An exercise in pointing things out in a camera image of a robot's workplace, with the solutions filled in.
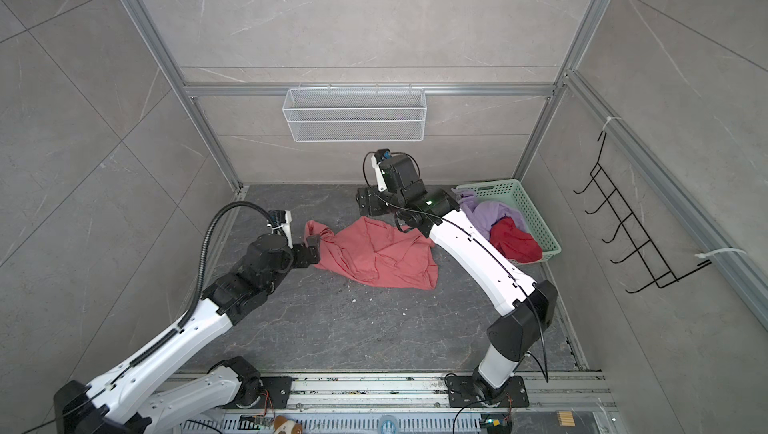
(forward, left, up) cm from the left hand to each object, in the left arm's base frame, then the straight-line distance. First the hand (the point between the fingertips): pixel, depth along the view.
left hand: (304, 231), depth 76 cm
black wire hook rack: (-14, -77, +8) cm, 79 cm away
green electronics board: (-41, -46, -24) cm, 66 cm away
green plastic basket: (+31, -71, -21) cm, 80 cm away
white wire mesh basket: (+45, -12, +6) cm, 47 cm away
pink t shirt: (+7, -17, -22) cm, 29 cm away
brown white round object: (-40, +3, -21) cm, 45 cm away
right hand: (+7, -18, +7) cm, 20 cm away
